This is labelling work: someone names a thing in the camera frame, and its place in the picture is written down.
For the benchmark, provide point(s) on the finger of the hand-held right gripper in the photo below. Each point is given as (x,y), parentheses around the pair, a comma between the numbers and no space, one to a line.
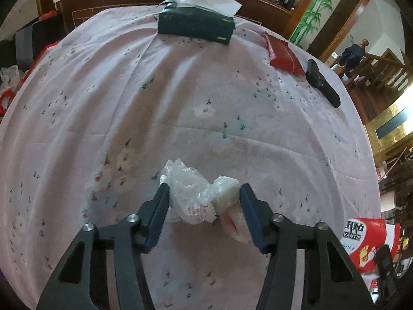
(385,264)

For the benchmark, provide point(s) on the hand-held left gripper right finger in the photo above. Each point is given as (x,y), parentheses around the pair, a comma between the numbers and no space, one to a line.
(251,216)

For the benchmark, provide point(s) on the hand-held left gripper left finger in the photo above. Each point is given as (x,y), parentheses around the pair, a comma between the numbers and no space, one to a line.
(158,213)

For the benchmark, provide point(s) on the clear plastic wrapper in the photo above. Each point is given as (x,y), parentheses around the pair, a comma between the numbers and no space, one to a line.
(230,200)

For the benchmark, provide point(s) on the red white printed packet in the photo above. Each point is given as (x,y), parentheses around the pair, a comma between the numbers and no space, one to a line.
(364,242)

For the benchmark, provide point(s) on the gold pillar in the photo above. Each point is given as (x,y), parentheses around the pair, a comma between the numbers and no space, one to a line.
(387,148)

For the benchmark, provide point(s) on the black handheld device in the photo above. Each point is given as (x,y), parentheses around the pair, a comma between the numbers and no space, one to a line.
(319,79)

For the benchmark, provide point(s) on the red pouch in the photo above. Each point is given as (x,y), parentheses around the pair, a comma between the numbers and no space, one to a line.
(284,56)

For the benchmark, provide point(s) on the dark jacket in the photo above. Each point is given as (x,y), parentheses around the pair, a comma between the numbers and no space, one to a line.
(351,55)

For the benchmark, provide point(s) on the dark green tissue box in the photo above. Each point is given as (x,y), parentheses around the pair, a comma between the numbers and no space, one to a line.
(193,25)

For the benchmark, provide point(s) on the white red plastic bag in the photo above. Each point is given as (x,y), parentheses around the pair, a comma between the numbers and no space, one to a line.
(9,84)

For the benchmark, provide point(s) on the wooden stair railing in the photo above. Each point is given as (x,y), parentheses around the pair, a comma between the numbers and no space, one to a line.
(387,67)

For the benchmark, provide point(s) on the dark chair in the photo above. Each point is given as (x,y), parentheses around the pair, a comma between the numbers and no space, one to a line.
(32,45)

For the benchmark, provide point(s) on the wooden cabinet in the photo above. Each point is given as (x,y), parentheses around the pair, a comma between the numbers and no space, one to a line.
(113,3)

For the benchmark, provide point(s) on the small red bag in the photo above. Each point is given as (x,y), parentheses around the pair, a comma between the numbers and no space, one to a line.
(47,16)

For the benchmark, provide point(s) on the green bamboo wall decal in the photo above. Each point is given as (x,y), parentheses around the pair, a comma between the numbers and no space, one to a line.
(314,13)

